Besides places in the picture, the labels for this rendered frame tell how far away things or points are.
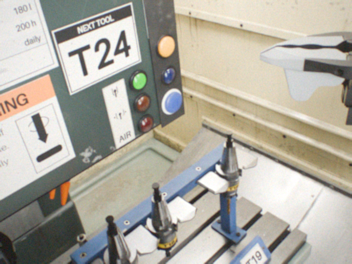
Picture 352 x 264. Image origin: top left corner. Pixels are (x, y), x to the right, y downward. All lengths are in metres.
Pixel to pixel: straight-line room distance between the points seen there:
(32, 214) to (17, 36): 1.00
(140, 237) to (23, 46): 0.52
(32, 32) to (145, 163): 1.62
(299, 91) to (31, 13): 0.29
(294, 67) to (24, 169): 0.31
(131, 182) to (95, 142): 1.42
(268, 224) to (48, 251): 0.77
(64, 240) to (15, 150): 1.10
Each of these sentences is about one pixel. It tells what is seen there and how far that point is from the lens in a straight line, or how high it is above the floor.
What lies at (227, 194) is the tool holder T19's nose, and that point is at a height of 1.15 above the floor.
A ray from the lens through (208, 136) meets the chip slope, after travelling 1.66.
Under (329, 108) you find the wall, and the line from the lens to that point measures 1.28.
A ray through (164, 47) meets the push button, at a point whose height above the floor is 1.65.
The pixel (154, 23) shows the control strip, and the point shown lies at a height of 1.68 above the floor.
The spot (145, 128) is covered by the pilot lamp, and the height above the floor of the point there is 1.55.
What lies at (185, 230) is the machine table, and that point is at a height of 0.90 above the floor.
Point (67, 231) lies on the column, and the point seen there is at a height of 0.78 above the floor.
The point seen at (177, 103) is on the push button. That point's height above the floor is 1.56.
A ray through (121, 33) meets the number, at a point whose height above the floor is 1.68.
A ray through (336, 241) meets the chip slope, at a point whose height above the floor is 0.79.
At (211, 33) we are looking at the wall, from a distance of 1.45.
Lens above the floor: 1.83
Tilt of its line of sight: 35 degrees down
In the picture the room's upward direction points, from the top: 7 degrees counter-clockwise
